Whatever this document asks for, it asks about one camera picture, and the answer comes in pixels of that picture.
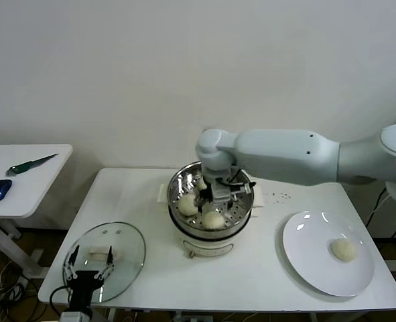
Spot white power strip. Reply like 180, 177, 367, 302
15, 276, 31, 292

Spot green handled knife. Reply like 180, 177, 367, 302
5, 154, 59, 178

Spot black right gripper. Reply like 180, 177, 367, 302
199, 182, 239, 212

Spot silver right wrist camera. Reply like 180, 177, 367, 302
213, 183, 234, 203

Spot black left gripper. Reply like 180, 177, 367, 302
62, 244, 115, 312

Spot scattered dark crumbs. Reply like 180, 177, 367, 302
266, 191, 291, 205

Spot large white plate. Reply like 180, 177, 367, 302
281, 210, 375, 298

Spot glass lid with cream handle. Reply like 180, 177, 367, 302
62, 221, 147, 304

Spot small white side table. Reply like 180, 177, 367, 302
0, 144, 74, 280

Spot white electric cooking pot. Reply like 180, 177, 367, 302
168, 204, 263, 261

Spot perforated steel steamer basket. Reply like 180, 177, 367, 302
156, 160, 264, 239

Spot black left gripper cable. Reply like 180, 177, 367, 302
48, 284, 74, 313

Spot tangled floor cables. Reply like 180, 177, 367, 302
0, 261, 46, 322

